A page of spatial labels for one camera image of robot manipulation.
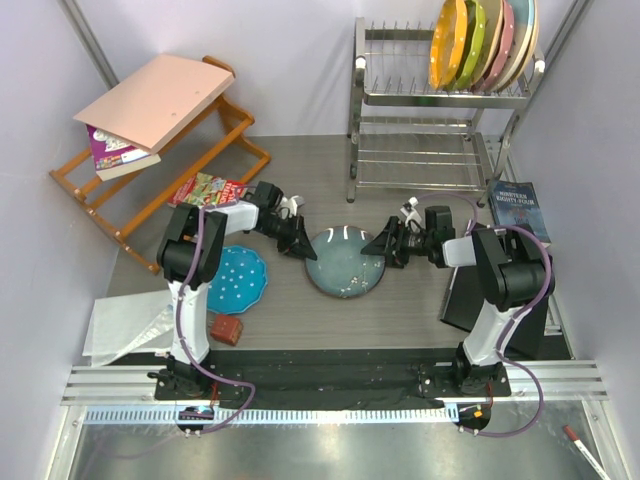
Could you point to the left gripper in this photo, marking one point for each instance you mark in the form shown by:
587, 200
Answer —
298, 247

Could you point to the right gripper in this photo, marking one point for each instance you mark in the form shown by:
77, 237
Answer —
381, 244

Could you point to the dark blue-grey plate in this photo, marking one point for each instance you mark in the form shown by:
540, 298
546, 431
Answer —
341, 270

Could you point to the metal dish rack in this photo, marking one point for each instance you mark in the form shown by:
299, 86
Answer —
406, 135

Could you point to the orange dotted plate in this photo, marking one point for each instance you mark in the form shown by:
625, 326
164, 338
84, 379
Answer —
448, 42

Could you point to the green dotted plate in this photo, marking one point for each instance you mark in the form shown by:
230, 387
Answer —
475, 35

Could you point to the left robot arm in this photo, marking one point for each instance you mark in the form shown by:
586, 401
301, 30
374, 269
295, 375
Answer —
191, 250

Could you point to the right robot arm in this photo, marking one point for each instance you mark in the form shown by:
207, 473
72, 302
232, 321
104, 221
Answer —
514, 272

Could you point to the wooden rack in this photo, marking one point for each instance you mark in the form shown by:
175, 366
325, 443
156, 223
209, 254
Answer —
95, 193

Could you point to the blue dotted plate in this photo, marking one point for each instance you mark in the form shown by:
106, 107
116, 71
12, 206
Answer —
239, 283

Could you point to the black box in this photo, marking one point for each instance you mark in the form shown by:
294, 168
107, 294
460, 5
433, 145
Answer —
463, 305

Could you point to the brown square block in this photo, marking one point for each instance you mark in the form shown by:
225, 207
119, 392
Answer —
226, 329

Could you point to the red comic book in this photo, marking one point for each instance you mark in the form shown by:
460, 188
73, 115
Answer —
204, 189

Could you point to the dark blue paperback book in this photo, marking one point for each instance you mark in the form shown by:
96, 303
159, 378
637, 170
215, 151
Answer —
516, 203

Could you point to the white cloth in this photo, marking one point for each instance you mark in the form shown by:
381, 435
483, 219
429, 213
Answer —
136, 323

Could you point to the purple white book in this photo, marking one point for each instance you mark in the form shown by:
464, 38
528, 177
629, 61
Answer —
114, 157

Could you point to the pink folder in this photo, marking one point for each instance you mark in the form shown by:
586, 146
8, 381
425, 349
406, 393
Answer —
152, 105

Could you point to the pink dotted plate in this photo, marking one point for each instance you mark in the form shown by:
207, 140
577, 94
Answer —
502, 53

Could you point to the red white marker pen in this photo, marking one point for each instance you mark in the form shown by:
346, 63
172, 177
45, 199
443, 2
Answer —
589, 457

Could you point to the cream floral plate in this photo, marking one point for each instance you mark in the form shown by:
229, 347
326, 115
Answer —
494, 15

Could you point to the cream blue rimmed plate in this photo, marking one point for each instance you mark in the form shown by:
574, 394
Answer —
524, 22

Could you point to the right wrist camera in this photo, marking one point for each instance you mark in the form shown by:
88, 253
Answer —
412, 218

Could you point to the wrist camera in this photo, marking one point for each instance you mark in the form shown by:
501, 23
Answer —
289, 207
412, 218

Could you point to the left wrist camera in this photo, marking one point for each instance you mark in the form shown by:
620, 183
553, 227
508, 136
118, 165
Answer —
289, 207

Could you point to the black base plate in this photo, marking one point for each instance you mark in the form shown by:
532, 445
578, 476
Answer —
326, 380

